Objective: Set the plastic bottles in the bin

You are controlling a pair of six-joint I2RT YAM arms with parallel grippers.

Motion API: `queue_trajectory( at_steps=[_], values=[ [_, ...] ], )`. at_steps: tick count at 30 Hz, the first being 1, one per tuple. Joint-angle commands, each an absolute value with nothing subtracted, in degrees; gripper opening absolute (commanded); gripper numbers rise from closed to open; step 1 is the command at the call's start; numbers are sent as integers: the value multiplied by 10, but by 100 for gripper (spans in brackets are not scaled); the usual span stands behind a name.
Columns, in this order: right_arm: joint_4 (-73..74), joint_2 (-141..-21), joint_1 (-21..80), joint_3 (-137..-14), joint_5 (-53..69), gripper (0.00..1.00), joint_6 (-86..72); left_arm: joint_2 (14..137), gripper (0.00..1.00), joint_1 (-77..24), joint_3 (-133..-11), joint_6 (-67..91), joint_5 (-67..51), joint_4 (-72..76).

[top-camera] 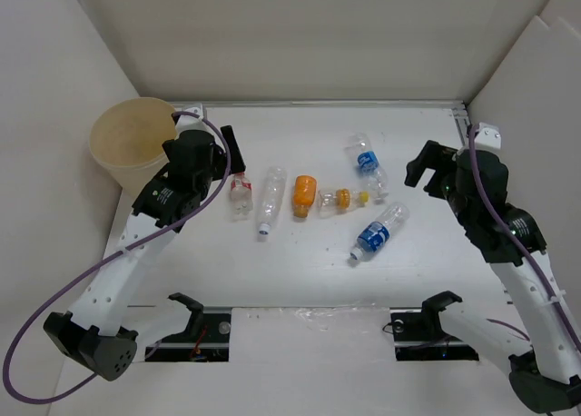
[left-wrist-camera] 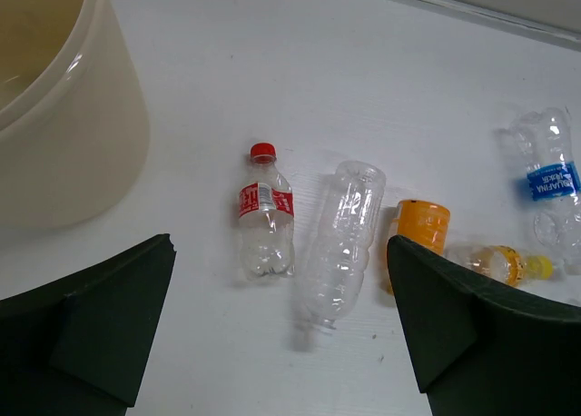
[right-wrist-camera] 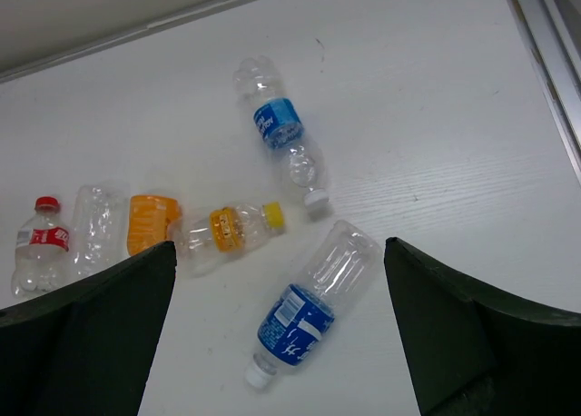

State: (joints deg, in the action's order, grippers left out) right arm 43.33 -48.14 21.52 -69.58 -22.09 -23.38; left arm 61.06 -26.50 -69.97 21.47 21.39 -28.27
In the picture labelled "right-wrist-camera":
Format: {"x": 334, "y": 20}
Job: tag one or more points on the crushed orange plastic bottle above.
{"x": 149, "y": 218}

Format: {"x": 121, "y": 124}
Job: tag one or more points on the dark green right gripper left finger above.
{"x": 88, "y": 348}

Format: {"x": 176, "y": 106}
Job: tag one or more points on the yellow cap clear bottle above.
{"x": 207, "y": 240}

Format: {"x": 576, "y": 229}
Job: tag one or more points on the aluminium table edge rail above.
{"x": 549, "y": 36}

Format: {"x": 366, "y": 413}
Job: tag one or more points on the clear unlabelled plastic bottle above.
{"x": 98, "y": 227}

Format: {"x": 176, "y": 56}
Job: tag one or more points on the dark blue label water bottle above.
{"x": 328, "y": 286}

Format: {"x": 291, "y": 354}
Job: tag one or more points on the red label cola bottle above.
{"x": 41, "y": 249}

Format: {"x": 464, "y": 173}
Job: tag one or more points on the light blue label water bottle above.
{"x": 296, "y": 158}

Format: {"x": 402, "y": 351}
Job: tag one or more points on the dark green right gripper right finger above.
{"x": 474, "y": 349}

